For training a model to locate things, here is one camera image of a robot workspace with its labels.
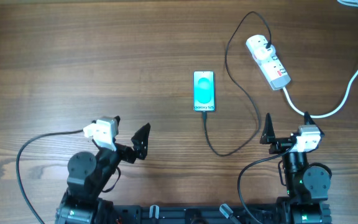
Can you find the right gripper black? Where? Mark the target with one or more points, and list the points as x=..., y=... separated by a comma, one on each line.
x=269, y=137

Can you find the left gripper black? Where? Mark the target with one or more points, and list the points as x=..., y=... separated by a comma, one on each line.
x=140, y=146

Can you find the turquoise screen Galaxy smartphone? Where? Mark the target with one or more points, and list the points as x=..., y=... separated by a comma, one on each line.
x=203, y=91

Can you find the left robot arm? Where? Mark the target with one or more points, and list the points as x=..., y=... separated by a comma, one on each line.
x=89, y=173

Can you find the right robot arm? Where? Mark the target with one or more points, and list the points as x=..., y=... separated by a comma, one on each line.
x=307, y=183

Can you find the white USB charger plug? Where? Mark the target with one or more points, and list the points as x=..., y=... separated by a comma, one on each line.
x=263, y=53

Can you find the white power strip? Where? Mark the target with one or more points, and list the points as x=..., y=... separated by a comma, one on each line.
x=272, y=68

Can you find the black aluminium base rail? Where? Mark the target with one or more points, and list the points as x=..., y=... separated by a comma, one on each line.
x=264, y=213

